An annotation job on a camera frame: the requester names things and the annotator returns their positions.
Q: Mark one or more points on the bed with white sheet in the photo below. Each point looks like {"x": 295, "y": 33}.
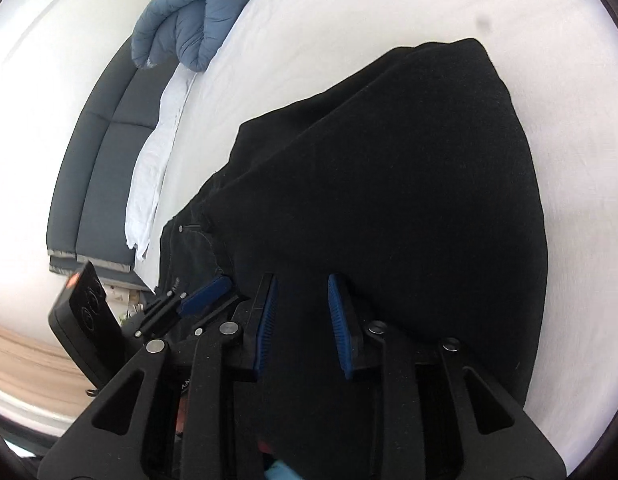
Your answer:
{"x": 339, "y": 10}

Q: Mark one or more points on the folded blue duvet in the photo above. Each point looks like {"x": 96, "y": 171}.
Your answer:
{"x": 199, "y": 5}

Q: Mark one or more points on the black pants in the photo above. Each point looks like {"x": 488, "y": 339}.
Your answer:
{"x": 389, "y": 185}

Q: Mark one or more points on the light blue plastic stool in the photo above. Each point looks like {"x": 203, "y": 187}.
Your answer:
{"x": 284, "y": 474}

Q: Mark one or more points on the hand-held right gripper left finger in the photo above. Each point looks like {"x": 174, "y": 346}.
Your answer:
{"x": 266, "y": 325}

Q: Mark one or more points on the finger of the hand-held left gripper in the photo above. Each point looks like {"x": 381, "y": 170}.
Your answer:
{"x": 156, "y": 312}
{"x": 206, "y": 292}

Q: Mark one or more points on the dark grey padded headboard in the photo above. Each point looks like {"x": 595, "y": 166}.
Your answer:
{"x": 99, "y": 170}

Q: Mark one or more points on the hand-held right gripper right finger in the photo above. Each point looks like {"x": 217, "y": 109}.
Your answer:
{"x": 339, "y": 325}

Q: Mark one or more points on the crumpled white cloth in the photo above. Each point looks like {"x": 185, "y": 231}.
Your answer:
{"x": 154, "y": 160}

